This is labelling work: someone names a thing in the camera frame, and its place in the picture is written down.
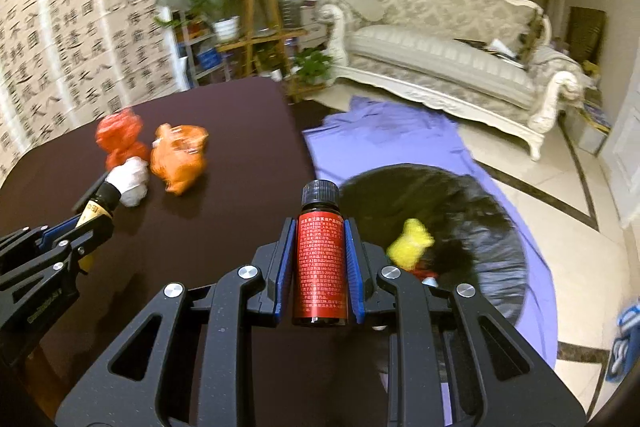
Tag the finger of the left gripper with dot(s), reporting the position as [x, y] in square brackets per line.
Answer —
[72, 246]
[37, 239]

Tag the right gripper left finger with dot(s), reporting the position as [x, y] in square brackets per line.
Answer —
[188, 349]

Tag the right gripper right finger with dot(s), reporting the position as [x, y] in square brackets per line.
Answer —
[453, 359]

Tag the gold label small bottle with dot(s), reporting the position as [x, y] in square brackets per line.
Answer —
[103, 202]

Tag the white paper ball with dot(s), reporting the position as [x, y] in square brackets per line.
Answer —
[131, 180]

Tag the red plastic bag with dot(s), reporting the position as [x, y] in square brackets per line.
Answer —
[117, 135]

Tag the red label small bottle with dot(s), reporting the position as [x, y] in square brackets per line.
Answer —
[320, 263]

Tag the orange plastic bag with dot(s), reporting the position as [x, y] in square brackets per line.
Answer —
[178, 156]

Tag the red scrap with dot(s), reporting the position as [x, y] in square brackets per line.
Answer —
[427, 277]

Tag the black bag lined trash bin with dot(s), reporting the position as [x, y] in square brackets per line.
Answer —
[476, 241]

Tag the blue slippers rack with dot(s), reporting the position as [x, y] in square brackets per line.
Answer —
[625, 348]

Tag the dark maroon tablecloth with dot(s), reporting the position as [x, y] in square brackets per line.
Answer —
[257, 166]

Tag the purple cloth on floor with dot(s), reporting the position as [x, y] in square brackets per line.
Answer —
[375, 134]

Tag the metal shelf with blue crate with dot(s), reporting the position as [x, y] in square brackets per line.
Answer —
[197, 44]

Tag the white panel door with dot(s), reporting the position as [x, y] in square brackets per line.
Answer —
[620, 155]

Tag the storage box with books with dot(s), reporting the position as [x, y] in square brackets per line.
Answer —
[588, 127]

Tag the wooden plant stand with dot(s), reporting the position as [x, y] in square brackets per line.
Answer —
[259, 39]

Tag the white potted plant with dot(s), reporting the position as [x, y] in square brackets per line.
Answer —
[218, 14]

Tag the papers on sofa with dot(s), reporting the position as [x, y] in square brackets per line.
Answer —
[497, 49]

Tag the small floor plant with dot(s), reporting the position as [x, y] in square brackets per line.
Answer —
[312, 66]

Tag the ornate white sofa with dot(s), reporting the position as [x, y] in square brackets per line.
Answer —
[409, 48]

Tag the dark framed picture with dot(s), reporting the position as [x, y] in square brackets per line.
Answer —
[584, 33]

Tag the calligraphy wall scroll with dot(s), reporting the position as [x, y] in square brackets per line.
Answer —
[65, 63]

